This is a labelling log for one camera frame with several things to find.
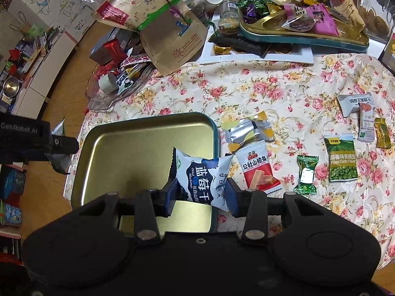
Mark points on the white box of gold chocolates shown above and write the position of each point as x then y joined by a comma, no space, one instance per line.
296,58

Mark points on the white tape roll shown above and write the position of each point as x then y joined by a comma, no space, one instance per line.
108,83

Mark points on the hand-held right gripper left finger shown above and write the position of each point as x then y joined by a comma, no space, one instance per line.
171,198

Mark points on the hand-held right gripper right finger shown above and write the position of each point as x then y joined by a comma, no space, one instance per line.
231,198

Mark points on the large tin tray of sweets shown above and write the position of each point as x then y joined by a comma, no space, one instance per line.
308,38

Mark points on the red snack packet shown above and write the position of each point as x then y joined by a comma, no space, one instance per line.
257,166

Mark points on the grey snack packet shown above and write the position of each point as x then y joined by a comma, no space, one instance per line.
353,102

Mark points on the pink snack packet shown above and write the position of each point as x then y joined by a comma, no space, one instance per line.
321,21

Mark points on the gold candy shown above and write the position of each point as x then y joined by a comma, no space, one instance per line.
382,132

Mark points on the blue white snack packet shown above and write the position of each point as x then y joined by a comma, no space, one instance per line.
203,177

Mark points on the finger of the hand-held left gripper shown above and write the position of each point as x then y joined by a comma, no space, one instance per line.
63,145

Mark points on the silver foil snack packet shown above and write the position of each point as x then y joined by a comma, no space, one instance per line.
60,164

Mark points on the metal pot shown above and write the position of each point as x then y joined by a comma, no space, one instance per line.
11,87

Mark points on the silver yellow snack packet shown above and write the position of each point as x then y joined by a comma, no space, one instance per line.
247,131

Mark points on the clear plastic jar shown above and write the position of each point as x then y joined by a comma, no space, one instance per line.
229,9

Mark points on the glass plate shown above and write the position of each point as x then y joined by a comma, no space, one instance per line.
101,100

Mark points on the white cartoon cardboard box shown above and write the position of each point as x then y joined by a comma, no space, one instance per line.
52,3

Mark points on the green peas packet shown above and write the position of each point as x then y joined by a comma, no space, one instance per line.
342,160

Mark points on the green candy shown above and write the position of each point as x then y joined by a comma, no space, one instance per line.
306,174

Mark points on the brown paper bag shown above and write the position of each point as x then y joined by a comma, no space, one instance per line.
166,37

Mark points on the red gift box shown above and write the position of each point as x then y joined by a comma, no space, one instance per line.
113,51

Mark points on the glass jar of cookies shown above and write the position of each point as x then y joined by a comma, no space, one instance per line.
378,9

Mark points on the book with yellow cartoon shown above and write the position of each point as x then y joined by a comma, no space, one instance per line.
389,52

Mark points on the white orange stick packet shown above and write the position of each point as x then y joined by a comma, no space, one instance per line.
366,123

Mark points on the gold tin tray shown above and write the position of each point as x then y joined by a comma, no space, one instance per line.
123,148

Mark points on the floral tablecloth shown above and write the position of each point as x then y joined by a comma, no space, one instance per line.
247,98

